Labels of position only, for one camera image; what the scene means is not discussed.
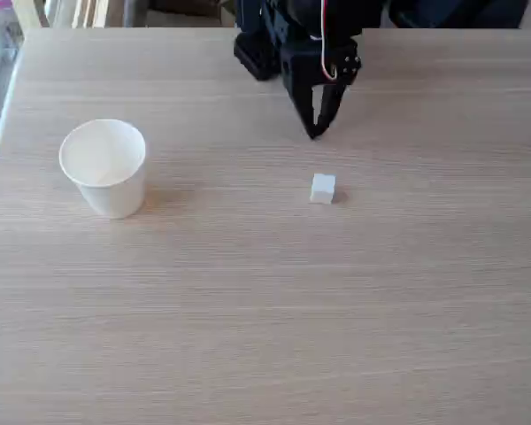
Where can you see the white foam block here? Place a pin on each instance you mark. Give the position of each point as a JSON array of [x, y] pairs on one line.
[[323, 189]]

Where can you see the brown cardboard box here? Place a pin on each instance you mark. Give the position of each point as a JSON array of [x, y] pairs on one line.
[[186, 15]]

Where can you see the person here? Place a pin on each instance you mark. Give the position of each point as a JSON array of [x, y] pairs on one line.
[[460, 13]]

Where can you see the white paper cup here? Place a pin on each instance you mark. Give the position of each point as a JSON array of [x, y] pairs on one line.
[[108, 177]]

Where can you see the light wooden chair frame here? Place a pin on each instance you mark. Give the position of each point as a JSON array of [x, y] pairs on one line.
[[93, 13]]

